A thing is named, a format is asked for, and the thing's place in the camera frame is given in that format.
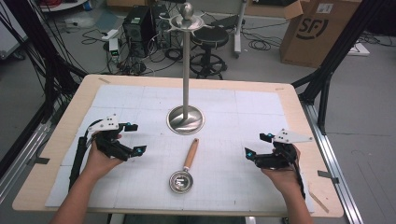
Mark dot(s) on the black round stool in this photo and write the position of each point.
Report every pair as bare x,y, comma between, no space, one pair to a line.
209,37

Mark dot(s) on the open cardboard box flap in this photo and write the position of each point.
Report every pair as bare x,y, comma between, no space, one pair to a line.
280,9

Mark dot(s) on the white stand post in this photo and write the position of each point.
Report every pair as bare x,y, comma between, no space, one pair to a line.
239,28

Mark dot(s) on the large brown cardboard box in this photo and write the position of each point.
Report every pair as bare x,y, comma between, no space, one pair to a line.
317,34

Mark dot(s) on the white power strip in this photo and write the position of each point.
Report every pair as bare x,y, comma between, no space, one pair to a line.
109,34

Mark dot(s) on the person's right hand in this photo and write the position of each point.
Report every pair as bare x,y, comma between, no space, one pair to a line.
285,180

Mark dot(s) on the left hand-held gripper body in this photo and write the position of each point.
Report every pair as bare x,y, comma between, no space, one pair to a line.
107,124

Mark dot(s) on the black metal frame strut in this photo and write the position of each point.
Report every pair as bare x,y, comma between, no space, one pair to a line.
339,46

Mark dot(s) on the tall metal utensil stand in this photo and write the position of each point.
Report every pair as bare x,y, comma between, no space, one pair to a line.
186,77

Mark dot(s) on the white grid mat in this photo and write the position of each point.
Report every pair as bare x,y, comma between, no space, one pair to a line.
233,186

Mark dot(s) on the black computer tower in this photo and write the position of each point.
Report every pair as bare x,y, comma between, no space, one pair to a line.
137,31

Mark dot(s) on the small device with green display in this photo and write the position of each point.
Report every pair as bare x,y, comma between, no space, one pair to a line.
114,49

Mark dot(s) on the person's left hand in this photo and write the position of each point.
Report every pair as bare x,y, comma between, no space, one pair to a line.
98,161

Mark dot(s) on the aluminium rail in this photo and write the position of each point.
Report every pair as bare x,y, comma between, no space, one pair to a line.
21,161
336,174

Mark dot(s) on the black tape piece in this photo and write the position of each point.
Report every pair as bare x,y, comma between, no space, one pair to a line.
39,160
327,176

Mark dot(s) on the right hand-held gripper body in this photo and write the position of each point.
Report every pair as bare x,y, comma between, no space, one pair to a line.
285,138

